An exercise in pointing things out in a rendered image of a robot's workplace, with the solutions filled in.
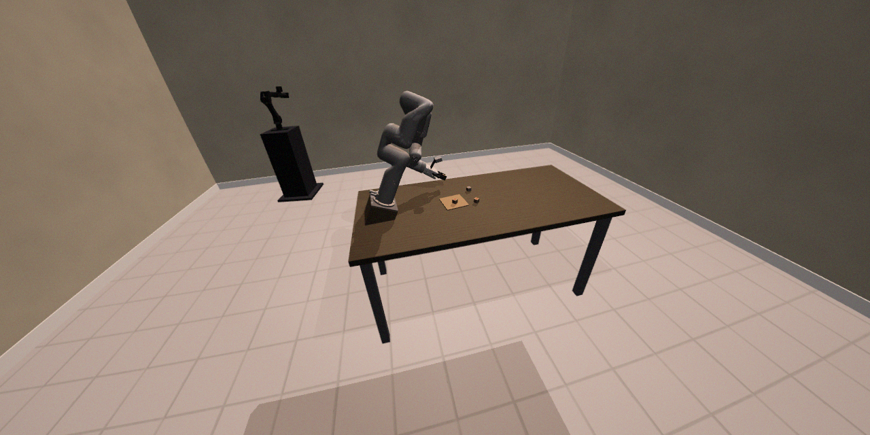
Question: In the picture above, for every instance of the tan flat mat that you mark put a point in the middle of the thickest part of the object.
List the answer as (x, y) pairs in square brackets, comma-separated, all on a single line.
[(447, 202)]

